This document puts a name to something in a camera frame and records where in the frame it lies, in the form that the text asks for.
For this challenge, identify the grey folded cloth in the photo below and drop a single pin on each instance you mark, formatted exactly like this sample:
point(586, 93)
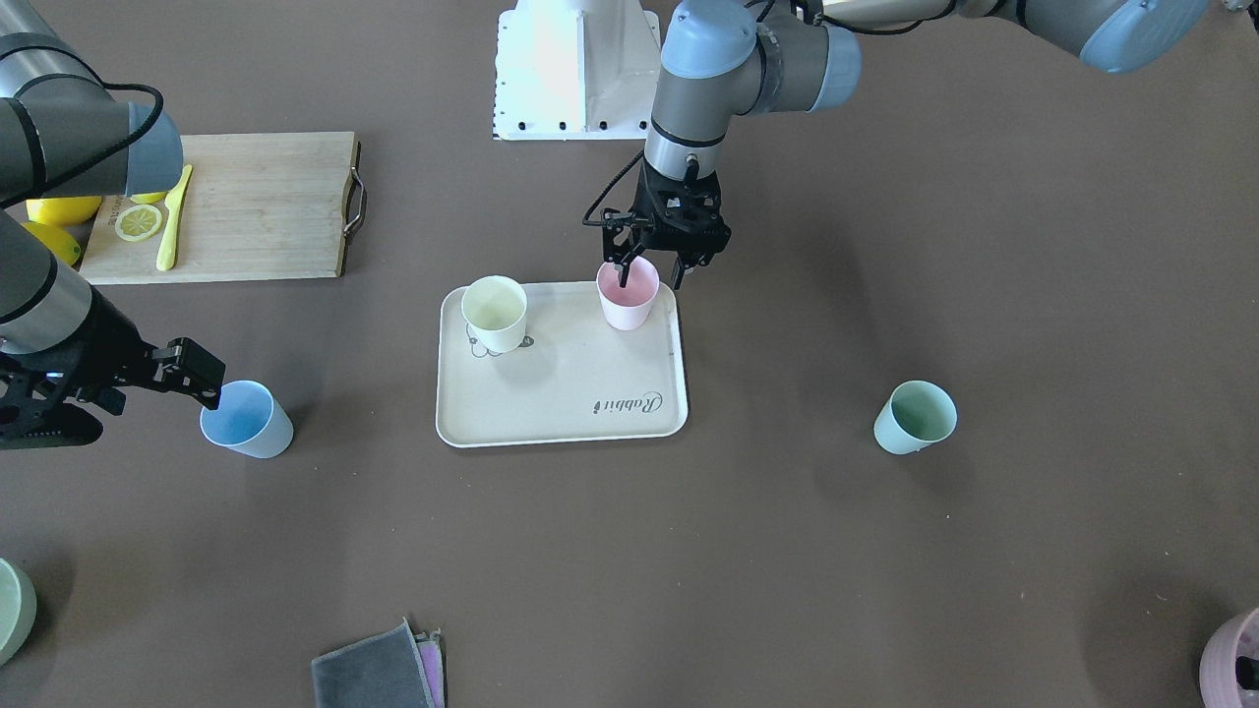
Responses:
point(397, 668)

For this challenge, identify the mint green bowl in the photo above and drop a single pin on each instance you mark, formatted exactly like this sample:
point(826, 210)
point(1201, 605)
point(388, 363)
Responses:
point(18, 609)

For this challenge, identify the green cup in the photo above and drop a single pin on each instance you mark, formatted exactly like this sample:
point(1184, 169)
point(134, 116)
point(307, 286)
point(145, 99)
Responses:
point(916, 415)

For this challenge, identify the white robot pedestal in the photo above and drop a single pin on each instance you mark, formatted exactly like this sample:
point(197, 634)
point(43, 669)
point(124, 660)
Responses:
point(575, 71)

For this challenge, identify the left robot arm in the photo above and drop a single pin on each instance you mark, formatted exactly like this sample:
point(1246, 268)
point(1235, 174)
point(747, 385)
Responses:
point(723, 59)

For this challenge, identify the yellow plastic knife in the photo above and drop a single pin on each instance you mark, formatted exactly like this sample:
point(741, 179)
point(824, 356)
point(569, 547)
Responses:
point(174, 200)

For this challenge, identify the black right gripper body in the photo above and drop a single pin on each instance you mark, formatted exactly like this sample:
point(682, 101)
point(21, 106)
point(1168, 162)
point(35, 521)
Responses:
point(101, 346)

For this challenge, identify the pink cup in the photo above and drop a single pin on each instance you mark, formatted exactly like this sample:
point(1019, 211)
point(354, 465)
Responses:
point(627, 294)

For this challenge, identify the cream rabbit tray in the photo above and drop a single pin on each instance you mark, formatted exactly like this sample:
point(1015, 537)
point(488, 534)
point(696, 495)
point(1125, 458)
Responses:
point(575, 379)

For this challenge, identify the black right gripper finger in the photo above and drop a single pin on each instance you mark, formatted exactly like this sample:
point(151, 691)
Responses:
point(185, 367)

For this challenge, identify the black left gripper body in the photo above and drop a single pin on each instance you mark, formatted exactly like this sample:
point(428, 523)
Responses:
point(619, 228)

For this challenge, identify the yellow lemon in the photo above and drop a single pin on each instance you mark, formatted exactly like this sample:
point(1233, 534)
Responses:
point(63, 212)
point(58, 240)

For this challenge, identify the cream cup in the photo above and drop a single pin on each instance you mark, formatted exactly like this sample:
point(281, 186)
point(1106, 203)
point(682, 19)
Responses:
point(495, 310)

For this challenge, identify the blue cup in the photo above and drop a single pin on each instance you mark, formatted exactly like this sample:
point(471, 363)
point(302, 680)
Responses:
point(249, 420)

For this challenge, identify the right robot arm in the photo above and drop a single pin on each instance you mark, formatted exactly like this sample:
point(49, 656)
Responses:
point(67, 133)

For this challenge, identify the pink bowl with ice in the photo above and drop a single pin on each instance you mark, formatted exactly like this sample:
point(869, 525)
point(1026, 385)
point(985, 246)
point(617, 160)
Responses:
point(1227, 669)

